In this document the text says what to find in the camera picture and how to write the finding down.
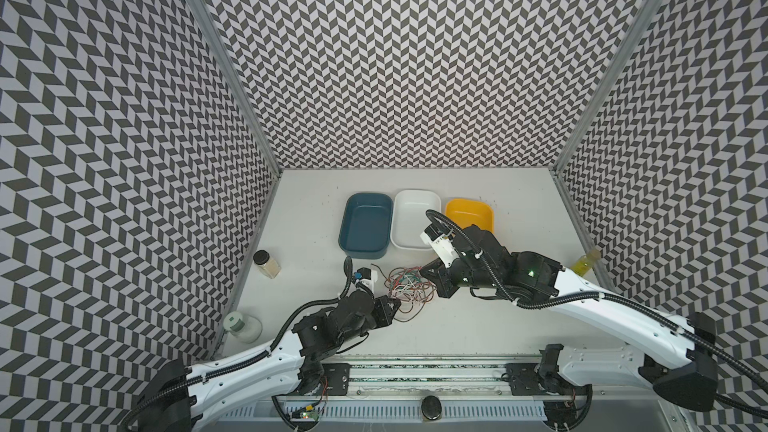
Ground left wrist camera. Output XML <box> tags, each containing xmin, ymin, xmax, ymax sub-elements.
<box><xmin>353</xmin><ymin>267</ymin><xmax>379</xmax><ymax>292</ymax></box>

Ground aluminium corner post left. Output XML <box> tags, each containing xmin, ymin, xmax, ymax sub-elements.
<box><xmin>185</xmin><ymin>0</ymin><xmax>282</xmax><ymax>176</ymax></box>

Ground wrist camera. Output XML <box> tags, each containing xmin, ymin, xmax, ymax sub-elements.
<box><xmin>353</xmin><ymin>267</ymin><xmax>379</xmax><ymax>292</ymax></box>
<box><xmin>420</xmin><ymin>224</ymin><xmax>459</xmax><ymax>268</ymax></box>

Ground red cables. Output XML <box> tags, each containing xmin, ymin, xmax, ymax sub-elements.
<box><xmin>371</xmin><ymin>263</ymin><xmax>439</xmax><ymax>323</ymax></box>

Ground teal plastic bin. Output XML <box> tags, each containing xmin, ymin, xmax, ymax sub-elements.
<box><xmin>338</xmin><ymin>192</ymin><xmax>394</xmax><ymax>259</ymax></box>

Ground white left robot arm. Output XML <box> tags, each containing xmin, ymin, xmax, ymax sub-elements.
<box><xmin>118</xmin><ymin>257</ymin><xmax>401</xmax><ymax>431</ymax></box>

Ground black lid spice jar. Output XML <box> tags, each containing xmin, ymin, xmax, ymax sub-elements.
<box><xmin>252</xmin><ymin>250</ymin><xmax>281</xmax><ymax>279</ymax></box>

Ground aluminium corner post right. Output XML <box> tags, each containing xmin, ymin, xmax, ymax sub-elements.
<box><xmin>552</xmin><ymin>0</ymin><xmax>664</xmax><ymax>176</ymax></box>

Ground aluminium corner post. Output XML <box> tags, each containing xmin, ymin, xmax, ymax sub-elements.
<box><xmin>552</xmin><ymin>0</ymin><xmax>664</xmax><ymax>176</ymax></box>
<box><xmin>185</xmin><ymin>0</ymin><xmax>282</xmax><ymax>176</ymax></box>

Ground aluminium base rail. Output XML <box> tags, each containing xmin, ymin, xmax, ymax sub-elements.
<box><xmin>201</xmin><ymin>357</ymin><xmax>698</xmax><ymax>431</ymax></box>

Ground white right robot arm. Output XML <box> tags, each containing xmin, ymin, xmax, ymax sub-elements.
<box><xmin>421</xmin><ymin>209</ymin><xmax>767</xmax><ymax>419</ymax></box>

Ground white lid clear jar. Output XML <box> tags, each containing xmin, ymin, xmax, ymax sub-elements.
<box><xmin>223</xmin><ymin>311</ymin><xmax>263</xmax><ymax>344</ymax></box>

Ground yellow liquid bottle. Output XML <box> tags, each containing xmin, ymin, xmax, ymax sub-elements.
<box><xmin>570</xmin><ymin>248</ymin><xmax>601</xmax><ymax>277</ymax></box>

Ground black knob on rail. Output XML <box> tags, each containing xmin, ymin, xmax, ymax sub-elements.
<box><xmin>420</xmin><ymin>395</ymin><xmax>443</xmax><ymax>422</ymax></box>

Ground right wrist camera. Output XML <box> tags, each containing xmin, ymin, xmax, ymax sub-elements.
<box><xmin>420</xmin><ymin>224</ymin><xmax>459</xmax><ymax>268</ymax></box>

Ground white plastic bin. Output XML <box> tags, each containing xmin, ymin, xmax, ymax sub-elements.
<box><xmin>390</xmin><ymin>189</ymin><xmax>442</xmax><ymax>251</ymax></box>

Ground yellow plastic bin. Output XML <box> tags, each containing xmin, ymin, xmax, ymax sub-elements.
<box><xmin>444</xmin><ymin>198</ymin><xmax>494</xmax><ymax>233</ymax></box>

